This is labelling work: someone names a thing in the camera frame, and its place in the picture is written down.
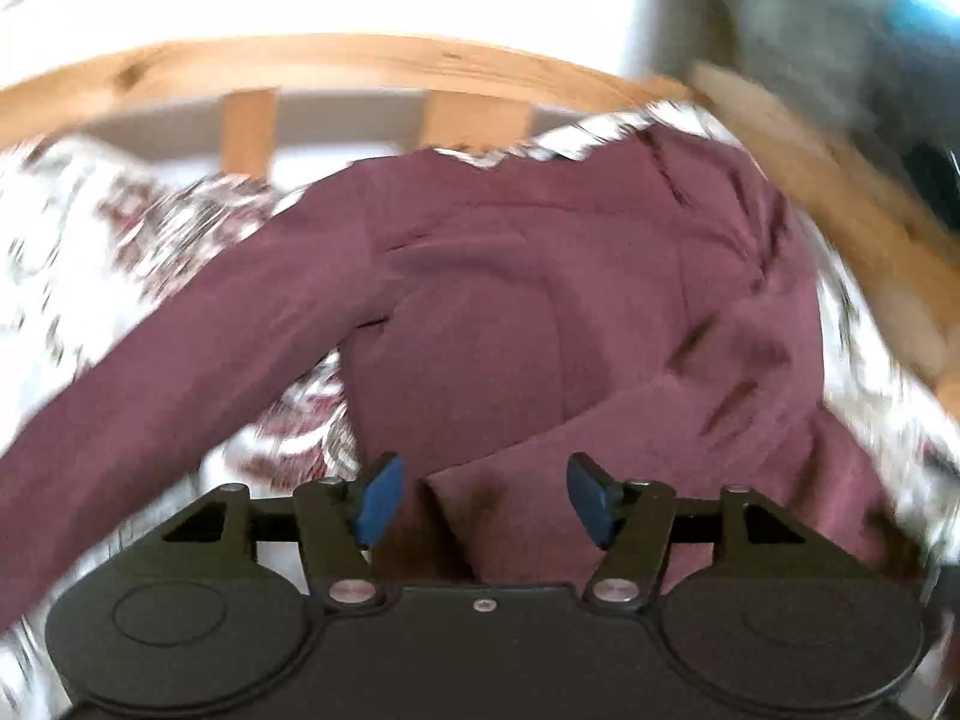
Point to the grey plastic-wrapped bundle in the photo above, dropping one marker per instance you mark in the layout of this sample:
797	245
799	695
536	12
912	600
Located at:
882	72

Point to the maroon long-sleeve sweater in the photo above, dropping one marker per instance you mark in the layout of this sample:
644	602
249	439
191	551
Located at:
653	306

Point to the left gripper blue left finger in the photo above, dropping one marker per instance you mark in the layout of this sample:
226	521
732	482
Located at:
339	522

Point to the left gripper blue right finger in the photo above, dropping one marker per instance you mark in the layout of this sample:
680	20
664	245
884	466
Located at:
631	523

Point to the wooden bed frame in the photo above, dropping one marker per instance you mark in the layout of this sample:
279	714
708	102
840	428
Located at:
485	96

